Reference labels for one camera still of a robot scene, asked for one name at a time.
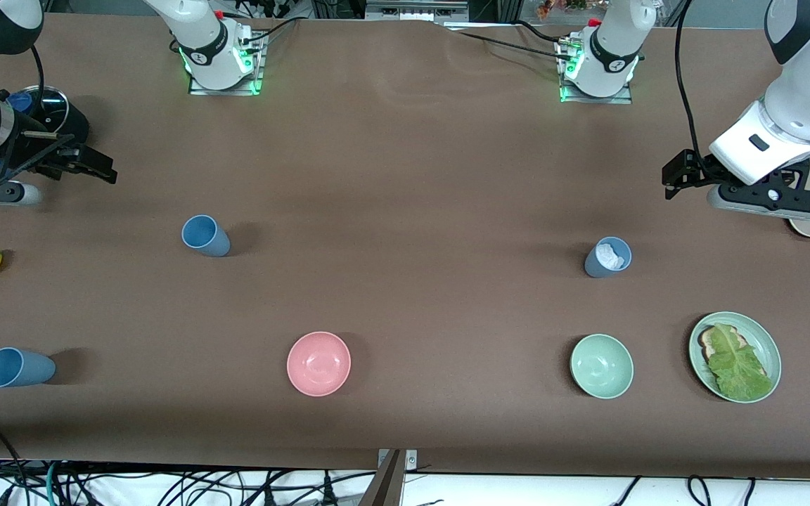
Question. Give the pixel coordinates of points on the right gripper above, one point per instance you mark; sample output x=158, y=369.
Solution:
x=41, y=146

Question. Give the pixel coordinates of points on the metal table bracket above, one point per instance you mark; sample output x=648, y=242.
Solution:
x=410, y=460

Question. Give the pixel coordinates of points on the pink bowl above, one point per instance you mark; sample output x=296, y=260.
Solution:
x=318, y=364

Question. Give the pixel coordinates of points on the crumpled white paper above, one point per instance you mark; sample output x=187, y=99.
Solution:
x=610, y=256

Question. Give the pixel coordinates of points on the brown bar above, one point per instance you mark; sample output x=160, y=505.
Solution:
x=385, y=485

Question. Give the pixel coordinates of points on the metal frame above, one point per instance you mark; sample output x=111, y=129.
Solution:
x=415, y=10

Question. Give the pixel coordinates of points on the green plate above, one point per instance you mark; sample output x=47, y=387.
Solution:
x=767, y=344

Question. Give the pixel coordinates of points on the toasted bread slice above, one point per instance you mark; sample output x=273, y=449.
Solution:
x=706, y=343

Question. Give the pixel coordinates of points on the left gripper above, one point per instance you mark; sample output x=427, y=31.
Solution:
x=697, y=169

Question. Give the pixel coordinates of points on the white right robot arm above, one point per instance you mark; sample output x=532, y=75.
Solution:
x=201, y=39

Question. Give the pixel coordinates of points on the green lettuce leaf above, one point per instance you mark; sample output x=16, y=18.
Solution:
x=739, y=369

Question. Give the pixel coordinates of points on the glass lid blue knob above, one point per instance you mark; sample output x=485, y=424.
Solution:
x=53, y=105

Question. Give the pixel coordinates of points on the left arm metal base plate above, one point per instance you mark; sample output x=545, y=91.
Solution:
x=623, y=100

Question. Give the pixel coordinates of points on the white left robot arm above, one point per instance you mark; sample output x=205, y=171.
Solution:
x=616, y=49

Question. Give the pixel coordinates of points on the blue cup holding paper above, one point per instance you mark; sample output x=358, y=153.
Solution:
x=595, y=266

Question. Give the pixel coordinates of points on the green bowl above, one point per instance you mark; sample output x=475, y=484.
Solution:
x=602, y=366

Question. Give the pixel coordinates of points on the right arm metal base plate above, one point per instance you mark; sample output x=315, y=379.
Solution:
x=236, y=92

